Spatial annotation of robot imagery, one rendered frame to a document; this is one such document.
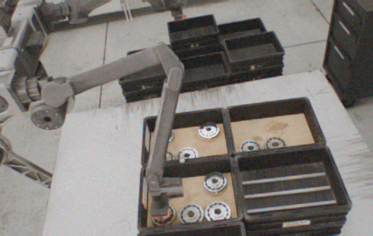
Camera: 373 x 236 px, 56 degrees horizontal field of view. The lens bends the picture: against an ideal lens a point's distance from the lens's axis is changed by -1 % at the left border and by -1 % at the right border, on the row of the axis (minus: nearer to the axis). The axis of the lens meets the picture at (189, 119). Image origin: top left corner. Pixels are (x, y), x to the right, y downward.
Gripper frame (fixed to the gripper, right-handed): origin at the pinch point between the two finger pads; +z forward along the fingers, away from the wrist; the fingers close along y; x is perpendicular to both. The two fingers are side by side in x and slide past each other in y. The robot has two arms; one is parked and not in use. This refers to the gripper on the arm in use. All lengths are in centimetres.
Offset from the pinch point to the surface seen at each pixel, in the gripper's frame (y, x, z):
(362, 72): 121, -137, 45
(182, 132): 45.6, -8.5, 6.1
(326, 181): 10, -69, 0
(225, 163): 19.3, -27.3, -3.3
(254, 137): 38, -43, 3
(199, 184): 14.1, -15.5, 4.0
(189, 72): 146, -13, 57
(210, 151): 32.0, -21.7, 4.5
